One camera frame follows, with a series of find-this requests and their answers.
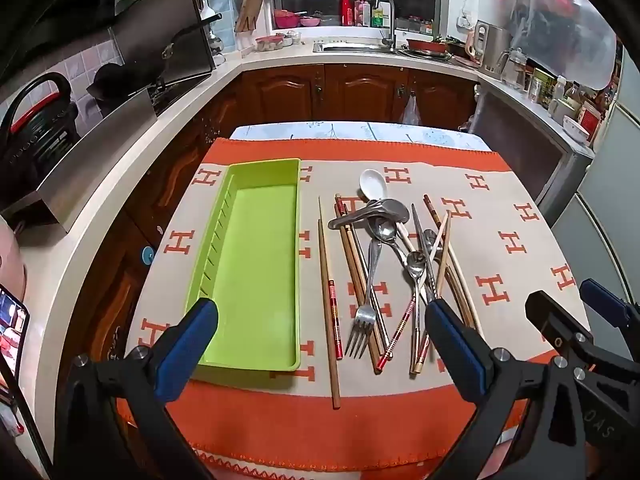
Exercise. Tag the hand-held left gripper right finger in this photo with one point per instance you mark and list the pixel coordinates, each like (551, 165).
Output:
(457, 345)

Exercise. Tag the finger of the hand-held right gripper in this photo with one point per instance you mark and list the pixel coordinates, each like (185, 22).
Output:
(550, 317)
(602, 297)

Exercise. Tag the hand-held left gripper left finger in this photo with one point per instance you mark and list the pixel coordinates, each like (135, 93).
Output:
(187, 345)

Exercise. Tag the brown wooden chopstick red band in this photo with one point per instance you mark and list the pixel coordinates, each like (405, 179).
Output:
(350, 252)
(374, 355)

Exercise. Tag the steel fork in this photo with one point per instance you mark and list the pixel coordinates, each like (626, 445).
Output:
(361, 317)

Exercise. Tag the steel chopstick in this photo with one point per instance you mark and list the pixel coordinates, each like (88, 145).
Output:
(420, 240)

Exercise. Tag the green plastic utensil tray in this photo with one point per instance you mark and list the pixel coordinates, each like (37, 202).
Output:
(260, 260)

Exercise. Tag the wooden chopstick red patterned end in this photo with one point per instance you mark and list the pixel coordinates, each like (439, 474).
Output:
(334, 320)

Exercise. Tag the plain long wooden chopstick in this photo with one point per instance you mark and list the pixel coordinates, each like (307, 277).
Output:
(336, 390)

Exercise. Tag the deep steel soup spoon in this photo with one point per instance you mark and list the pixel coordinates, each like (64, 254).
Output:
(390, 208)

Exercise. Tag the white ceramic spoon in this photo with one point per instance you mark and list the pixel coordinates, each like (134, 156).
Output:
(372, 182)

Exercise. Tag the round blue sticker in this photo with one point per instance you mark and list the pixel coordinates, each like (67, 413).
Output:
(148, 255)

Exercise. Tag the orange beige printed blanket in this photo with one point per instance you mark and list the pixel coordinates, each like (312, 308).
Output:
(500, 200)

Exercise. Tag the white bowl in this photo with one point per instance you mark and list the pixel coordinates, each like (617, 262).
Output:
(576, 129)

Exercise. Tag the smartphone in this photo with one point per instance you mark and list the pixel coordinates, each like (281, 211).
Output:
(12, 335)

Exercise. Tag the steel kitchen appliance cabinet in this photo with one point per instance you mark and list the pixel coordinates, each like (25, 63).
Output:
(525, 140)

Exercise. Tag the steel splash panel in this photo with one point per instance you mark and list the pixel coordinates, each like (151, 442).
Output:
(100, 160)

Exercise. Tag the cluster of condiment jars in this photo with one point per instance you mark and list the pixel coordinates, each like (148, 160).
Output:
(555, 92)

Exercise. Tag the light floral tablecloth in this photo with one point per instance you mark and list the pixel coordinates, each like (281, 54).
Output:
(280, 131)

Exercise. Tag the hanging plastic bag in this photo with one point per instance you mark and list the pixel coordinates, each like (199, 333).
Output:
(410, 110)

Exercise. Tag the glass teapot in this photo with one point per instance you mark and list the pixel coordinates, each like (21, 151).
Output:
(515, 67)

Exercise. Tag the black wok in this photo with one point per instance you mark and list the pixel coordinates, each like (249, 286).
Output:
(165, 35)
(120, 85)

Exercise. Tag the steel electric kettle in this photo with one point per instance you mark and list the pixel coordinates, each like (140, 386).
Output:
(487, 45)

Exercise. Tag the translucent plastic sheet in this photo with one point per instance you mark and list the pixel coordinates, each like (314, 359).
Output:
(570, 20)

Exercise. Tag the red basin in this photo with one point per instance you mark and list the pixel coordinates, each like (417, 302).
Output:
(426, 45)

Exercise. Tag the glass container red lid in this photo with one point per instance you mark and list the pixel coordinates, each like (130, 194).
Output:
(269, 43)

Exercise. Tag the steel sink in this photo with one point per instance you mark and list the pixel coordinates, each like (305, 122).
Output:
(350, 47)

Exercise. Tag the yellow green bottle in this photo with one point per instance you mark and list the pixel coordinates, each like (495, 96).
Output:
(377, 17)

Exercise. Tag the steel faucet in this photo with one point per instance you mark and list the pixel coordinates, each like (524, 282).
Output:
(385, 15)

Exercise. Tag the large pink bowl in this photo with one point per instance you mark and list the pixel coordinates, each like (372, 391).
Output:
(286, 20)

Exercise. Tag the small pink bowl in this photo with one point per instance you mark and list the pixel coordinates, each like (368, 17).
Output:
(310, 21)

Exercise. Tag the pink bottle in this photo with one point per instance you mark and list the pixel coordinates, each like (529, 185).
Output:
(361, 10)

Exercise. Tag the red bottle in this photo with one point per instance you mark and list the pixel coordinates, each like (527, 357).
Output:
(346, 7)

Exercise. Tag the white wall socket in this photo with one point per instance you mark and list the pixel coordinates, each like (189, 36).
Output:
(465, 21)

